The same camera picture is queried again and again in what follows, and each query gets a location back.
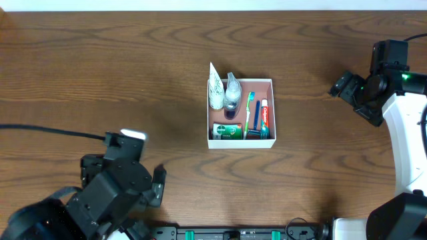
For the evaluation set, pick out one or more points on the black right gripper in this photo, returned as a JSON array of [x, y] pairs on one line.
[[344, 88]]

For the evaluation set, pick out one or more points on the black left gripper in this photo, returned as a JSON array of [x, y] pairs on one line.
[[147, 192]]

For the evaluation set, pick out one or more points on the green Dettol soap box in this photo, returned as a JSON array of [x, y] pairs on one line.
[[227, 132]]

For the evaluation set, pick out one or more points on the Colgate toothpaste tube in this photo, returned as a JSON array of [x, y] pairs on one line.
[[265, 130]]

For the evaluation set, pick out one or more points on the green white toothbrush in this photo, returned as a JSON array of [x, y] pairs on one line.
[[250, 98]]

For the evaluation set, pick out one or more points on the blue disposable razor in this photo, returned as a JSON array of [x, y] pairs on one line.
[[254, 133]]

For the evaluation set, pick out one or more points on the cream box with pink inside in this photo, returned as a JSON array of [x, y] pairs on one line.
[[263, 89]]

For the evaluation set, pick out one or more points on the clear blue soap pump bottle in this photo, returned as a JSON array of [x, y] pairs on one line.
[[232, 98]]

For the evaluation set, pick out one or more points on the white Pantene tube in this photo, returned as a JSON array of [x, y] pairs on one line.
[[215, 89]]

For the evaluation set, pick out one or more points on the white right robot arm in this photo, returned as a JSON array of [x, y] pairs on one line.
[[397, 98]]

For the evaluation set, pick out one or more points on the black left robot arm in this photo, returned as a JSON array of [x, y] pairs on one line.
[[49, 219]]

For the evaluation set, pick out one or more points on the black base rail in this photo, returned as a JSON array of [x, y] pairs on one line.
[[296, 229]]

